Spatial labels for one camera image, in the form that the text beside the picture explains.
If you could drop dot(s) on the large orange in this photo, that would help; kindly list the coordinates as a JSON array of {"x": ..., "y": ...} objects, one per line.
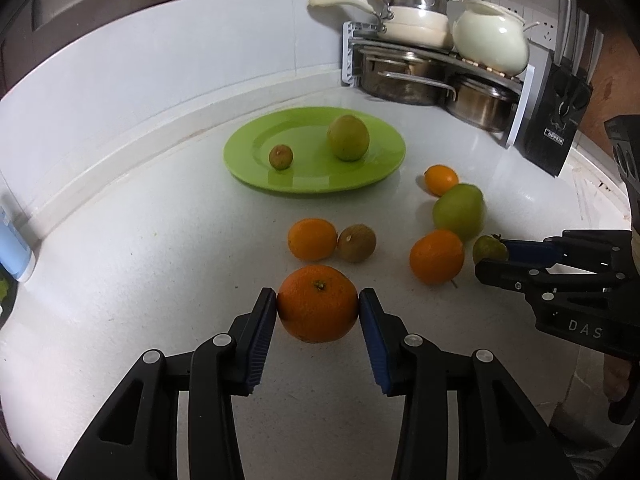
[{"x": 317, "y": 304}]

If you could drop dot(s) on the brown round fruit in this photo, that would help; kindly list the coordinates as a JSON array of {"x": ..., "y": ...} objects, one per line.
[{"x": 356, "y": 243}]

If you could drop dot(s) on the black knife block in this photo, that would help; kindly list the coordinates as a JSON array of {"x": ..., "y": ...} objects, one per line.
[{"x": 552, "y": 120}]

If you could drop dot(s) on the black scissors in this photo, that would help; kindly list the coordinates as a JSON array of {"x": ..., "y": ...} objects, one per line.
[{"x": 571, "y": 97}]

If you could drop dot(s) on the medium orange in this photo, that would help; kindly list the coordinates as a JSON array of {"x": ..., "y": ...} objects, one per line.
[
  {"x": 436, "y": 257},
  {"x": 312, "y": 239}
]

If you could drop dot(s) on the cream frying pan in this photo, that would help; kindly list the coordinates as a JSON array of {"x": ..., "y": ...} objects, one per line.
[{"x": 415, "y": 25}]

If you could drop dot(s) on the small green fruit with stem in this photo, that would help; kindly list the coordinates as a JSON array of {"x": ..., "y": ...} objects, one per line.
[{"x": 489, "y": 249}]

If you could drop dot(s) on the small steel pot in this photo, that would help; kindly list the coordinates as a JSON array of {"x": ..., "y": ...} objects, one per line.
[{"x": 480, "y": 105}]

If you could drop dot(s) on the person's right hand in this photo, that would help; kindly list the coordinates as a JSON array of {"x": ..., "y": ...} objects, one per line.
[{"x": 616, "y": 381}]

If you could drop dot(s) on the green plate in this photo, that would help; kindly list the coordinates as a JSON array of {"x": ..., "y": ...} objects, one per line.
[{"x": 310, "y": 180}]

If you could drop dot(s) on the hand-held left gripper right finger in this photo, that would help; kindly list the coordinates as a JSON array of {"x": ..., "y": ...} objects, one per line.
[{"x": 374, "y": 345}]

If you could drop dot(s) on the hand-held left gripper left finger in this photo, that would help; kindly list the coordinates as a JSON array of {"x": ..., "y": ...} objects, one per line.
[{"x": 260, "y": 340}]

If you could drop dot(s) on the large steel pot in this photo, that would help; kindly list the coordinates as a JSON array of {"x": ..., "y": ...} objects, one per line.
[{"x": 400, "y": 80}]

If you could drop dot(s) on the cream ceramic pot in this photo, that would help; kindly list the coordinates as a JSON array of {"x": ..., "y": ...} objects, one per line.
[{"x": 492, "y": 37}]

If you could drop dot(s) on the small green object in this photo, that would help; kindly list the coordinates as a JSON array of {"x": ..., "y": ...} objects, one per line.
[{"x": 3, "y": 292}]

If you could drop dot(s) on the steel pots on rack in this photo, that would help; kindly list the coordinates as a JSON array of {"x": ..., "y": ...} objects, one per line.
[{"x": 350, "y": 50}]

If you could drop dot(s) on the large yellow-green citrus fruit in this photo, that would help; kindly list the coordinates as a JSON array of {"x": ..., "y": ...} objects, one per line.
[{"x": 348, "y": 138}]

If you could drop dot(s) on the white wall socket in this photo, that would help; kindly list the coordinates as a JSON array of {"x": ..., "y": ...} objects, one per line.
[{"x": 542, "y": 22}]

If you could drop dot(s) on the small brownish green fruit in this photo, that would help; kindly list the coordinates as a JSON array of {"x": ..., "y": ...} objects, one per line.
[{"x": 280, "y": 157}]

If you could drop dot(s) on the brown wooden board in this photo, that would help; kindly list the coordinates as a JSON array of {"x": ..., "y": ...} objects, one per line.
[{"x": 617, "y": 80}]

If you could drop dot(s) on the small orange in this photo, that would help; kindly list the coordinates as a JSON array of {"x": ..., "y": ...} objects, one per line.
[{"x": 441, "y": 180}]

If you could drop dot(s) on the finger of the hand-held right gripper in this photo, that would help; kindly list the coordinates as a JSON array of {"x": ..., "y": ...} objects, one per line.
[
  {"x": 510, "y": 277},
  {"x": 530, "y": 251}
]

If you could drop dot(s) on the blue and white bottle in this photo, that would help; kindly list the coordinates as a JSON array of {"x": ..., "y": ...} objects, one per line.
[{"x": 15, "y": 245}]

